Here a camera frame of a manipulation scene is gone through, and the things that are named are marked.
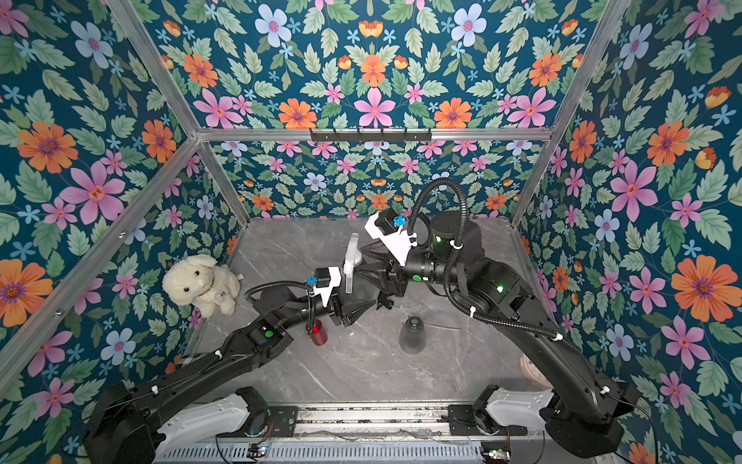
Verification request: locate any round beige wall clock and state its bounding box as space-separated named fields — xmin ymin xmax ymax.
xmin=519 ymin=355 xmax=553 ymax=391

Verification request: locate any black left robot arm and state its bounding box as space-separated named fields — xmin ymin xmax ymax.
xmin=83 ymin=280 xmax=393 ymax=463

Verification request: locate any white plush teddy bear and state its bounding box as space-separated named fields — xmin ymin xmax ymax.
xmin=162 ymin=254 xmax=241 ymax=319

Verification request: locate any white spray nozzle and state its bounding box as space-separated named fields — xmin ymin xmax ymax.
xmin=343 ymin=233 xmax=362 ymax=284

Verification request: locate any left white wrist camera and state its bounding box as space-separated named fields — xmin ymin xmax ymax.
xmin=306 ymin=267 xmax=341 ymax=307

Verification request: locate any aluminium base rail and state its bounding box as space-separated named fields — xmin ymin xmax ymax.
xmin=173 ymin=401 xmax=569 ymax=445

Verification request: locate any aluminium frame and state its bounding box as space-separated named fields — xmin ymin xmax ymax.
xmin=0 ymin=0 xmax=633 ymax=464

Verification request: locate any black hook rail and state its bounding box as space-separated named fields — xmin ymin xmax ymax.
xmin=309 ymin=129 xmax=433 ymax=143

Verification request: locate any grey translucent spray bottle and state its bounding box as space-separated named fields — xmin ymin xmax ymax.
xmin=338 ymin=274 xmax=364 ymax=305

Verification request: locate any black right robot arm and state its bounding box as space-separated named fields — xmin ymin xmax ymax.
xmin=355 ymin=178 xmax=639 ymax=459

